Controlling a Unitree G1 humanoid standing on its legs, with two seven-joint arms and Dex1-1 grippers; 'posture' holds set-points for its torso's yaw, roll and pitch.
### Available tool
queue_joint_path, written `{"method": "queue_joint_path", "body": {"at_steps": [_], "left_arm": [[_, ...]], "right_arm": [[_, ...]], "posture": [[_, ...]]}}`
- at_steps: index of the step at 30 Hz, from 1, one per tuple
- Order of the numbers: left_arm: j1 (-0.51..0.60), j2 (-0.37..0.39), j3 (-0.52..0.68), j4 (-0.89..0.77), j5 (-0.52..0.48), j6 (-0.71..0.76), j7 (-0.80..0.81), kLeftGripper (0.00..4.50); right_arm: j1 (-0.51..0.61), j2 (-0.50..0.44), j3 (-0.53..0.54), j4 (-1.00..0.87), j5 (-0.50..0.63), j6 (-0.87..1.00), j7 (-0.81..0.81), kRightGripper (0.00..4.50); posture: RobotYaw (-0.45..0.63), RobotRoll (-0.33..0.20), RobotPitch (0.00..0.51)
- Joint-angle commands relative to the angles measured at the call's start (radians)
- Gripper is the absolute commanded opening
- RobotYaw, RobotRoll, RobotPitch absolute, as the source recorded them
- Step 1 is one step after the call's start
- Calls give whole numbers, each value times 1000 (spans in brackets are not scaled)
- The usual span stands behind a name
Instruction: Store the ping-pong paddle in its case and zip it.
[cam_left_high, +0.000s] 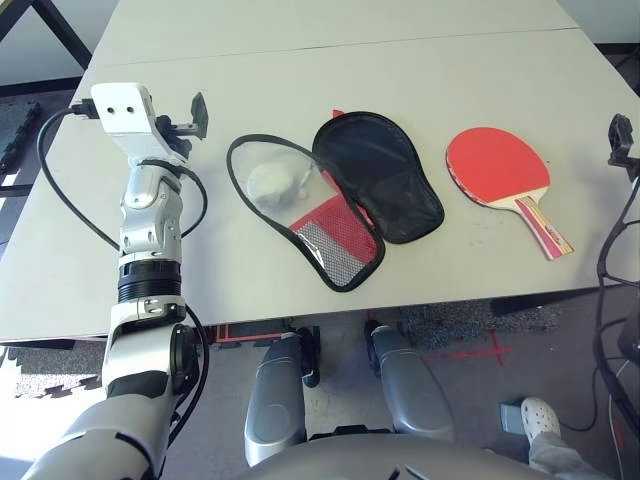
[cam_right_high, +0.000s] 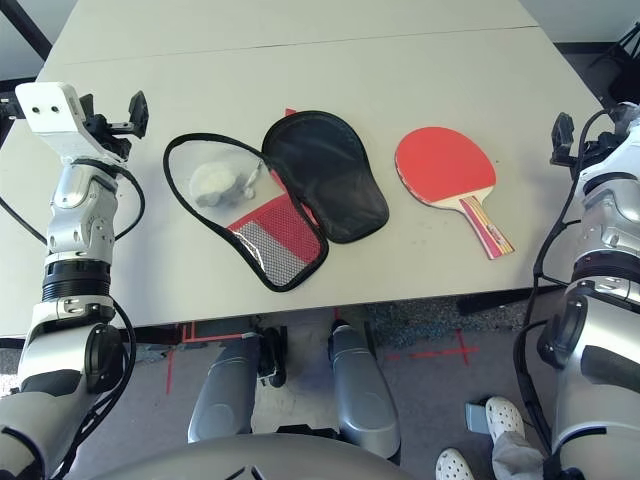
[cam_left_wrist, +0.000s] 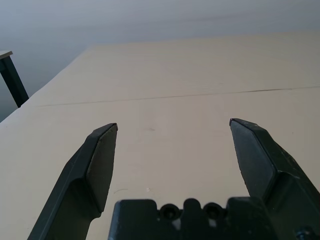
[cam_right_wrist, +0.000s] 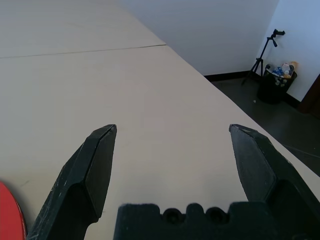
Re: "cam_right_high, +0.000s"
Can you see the grey robot torso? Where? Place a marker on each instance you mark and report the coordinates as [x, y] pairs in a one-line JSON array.
[[240, 460]]

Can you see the grey trouser leg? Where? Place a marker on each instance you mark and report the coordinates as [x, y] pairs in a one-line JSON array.
[[517, 457]]

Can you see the dark speckled floor mat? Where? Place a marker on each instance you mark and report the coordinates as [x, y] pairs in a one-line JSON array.
[[425, 325]]

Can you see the grey right robot leg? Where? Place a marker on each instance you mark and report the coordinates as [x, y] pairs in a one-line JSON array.
[[360, 390]]

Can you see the grey foot pedal box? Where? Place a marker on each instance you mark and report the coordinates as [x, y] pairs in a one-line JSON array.
[[476, 419]]

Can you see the grey left robot leg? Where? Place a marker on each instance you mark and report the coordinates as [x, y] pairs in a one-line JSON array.
[[225, 390]]

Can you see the red black zip paddle case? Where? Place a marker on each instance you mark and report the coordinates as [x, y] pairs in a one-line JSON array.
[[325, 175]]

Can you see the red tape piece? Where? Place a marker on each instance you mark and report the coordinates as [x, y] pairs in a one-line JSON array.
[[291, 111]]

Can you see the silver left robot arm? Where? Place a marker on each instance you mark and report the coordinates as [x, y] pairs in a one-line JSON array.
[[75, 220]]

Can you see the black metal stand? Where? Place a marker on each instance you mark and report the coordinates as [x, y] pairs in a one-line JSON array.
[[622, 75]]

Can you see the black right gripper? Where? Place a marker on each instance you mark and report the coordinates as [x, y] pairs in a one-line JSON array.
[[592, 142]]

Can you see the grey robot leg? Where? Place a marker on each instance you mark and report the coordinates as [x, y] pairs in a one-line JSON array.
[[225, 390], [360, 390]]

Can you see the black metal frame bars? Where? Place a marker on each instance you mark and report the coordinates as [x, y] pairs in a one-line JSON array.
[[20, 17]]

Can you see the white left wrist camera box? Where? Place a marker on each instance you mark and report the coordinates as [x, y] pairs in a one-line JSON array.
[[50, 107]]

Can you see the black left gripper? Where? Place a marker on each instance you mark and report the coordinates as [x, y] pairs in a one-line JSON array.
[[107, 127]]

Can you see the grey white plush charm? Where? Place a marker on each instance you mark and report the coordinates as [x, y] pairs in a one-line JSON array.
[[212, 182]]

